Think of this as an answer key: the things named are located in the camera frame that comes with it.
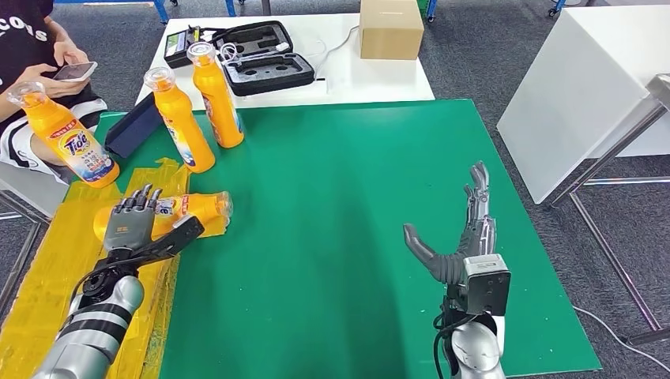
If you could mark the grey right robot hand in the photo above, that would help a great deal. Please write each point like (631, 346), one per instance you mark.
(468, 235)

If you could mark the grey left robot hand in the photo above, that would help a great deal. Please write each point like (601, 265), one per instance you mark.
(131, 222)

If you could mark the orange detergent bottle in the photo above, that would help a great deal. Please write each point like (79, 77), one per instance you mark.
(193, 209)
(186, 133)
(73, 146)
(222, 107)

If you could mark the smartphone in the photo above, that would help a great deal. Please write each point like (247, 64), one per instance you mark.
(76, 71)

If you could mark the person's left forearm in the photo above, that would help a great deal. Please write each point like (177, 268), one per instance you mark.
(55, 31)

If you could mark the blue folding tablet case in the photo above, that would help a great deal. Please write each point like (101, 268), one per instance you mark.
(131, 131)

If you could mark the grey stool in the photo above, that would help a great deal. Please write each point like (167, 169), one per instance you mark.
(26, 185)

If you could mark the person's right hand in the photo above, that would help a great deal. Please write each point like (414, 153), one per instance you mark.
(44, 83)

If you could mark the person's hand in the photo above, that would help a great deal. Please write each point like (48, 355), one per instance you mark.
(44, 83)
(70, 52)

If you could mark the person's left hand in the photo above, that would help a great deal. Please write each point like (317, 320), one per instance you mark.
(70, 52)

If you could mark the white table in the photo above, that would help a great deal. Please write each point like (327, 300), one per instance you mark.
(374, 81)

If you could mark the black device with screen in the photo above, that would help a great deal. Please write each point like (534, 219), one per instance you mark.
(178, 47)

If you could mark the white cabinet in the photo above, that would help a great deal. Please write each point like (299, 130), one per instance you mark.
(573, 86)

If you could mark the person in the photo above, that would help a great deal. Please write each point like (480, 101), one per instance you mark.
(26, 52)

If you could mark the black foam-lined case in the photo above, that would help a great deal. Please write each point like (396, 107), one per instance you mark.
(264, 57)

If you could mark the brown cardboard box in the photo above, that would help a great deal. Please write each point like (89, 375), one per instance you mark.
(390, 30)

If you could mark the blue cart leg with caster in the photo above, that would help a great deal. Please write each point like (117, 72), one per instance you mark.
(557, 6)

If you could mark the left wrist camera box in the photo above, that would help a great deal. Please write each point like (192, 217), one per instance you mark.
(180, 235)

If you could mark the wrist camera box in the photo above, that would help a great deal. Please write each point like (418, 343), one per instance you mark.
(180, 235)
(487, 285)

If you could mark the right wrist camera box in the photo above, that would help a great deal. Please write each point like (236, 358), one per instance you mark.
(487, 285)

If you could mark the steel stool frame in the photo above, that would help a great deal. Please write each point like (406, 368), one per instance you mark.
(13, 214)

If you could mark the steel table frame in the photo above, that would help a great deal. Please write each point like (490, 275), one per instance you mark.
(615, 144)

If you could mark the blue metal rack frame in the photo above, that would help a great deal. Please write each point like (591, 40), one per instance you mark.
(125, 2)
(230, 6)

